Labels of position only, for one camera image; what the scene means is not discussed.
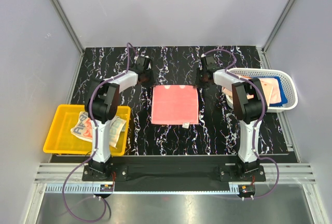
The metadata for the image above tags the pink patterned towel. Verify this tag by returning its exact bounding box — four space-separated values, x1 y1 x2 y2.
151 85 199 126

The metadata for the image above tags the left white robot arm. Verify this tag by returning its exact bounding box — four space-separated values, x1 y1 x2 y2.
85 56 155 180

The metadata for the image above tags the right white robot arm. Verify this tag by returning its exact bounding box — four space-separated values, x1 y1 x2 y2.
195 55 267 181

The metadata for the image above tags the white perforated plastic basket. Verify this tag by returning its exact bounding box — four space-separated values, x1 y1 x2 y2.
230 68 298 113

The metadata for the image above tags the blue folded towel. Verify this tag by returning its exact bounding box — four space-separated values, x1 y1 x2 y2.
275 76 288 107

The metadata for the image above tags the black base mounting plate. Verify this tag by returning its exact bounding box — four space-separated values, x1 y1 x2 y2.
82 155 266 193

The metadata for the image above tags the yellow plastic tray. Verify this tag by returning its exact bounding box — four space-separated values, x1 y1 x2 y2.
43 104 131 156

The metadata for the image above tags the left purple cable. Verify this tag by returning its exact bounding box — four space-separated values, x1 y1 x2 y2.
61 43 140 222

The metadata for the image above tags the purple cable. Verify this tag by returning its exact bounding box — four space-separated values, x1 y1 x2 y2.
203 48 280 201
61 43 140 222

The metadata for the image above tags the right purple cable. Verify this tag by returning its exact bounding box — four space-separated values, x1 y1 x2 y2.
203 48 280 201

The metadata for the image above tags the slotted white cable duct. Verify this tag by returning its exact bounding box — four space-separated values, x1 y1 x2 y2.
45 184 115 194

